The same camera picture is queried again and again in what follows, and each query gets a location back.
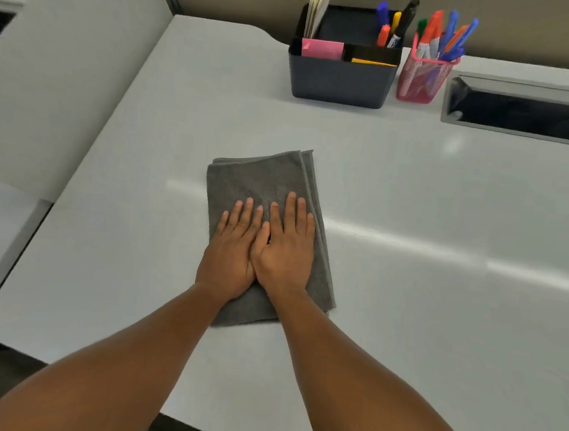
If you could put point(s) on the person's right forearm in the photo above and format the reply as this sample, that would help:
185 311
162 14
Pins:
348 392

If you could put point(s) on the black desk organizer box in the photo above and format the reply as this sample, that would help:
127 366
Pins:
338 78

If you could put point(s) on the green marker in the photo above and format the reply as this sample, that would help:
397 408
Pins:
421 27

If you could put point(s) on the person's left little finger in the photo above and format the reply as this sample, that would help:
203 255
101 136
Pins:
221 223

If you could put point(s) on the person's right little finger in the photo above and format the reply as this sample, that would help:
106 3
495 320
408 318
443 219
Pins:
310 229

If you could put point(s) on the orange pen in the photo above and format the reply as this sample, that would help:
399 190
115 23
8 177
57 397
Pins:
457 38

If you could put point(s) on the red marker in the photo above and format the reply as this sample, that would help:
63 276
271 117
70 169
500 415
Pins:
432 32

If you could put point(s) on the blue pen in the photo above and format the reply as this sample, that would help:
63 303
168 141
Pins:
466 35
448 31

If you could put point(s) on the person's left hand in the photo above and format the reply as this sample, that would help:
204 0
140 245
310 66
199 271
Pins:
228 262

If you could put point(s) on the person's left middle finger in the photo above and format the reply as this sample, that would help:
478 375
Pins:
246 214

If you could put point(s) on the person's left forearm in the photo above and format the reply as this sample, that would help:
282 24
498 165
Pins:
117 372

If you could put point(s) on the white partition panel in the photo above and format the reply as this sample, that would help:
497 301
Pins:
64 69

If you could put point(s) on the pink sticky note pad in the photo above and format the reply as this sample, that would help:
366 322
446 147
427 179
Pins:
322 49

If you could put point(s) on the yellow sticky note pad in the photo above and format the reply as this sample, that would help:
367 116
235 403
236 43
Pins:
372 62

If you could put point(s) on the person's right hand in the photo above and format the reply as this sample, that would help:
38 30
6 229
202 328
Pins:
285 262

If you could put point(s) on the person's right middle finger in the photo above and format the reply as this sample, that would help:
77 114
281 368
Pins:
290 212

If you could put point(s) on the pink mesh pen cup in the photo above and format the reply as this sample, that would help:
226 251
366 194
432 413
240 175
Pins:
420 78

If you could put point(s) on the blue marker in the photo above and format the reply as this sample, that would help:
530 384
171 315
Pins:
382 14

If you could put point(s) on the yellow marker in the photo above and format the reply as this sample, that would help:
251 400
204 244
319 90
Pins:
395 21

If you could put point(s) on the short orange marker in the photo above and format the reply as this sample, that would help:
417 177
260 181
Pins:
383 35

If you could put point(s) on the grey cloth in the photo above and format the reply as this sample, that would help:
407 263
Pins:
262 181

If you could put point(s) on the black marker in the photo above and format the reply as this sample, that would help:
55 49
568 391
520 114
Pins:
405 20

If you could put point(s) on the cream paper notepad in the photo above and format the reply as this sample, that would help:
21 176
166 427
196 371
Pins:
318 7

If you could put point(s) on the person's right thumb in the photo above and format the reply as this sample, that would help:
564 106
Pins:
261 240

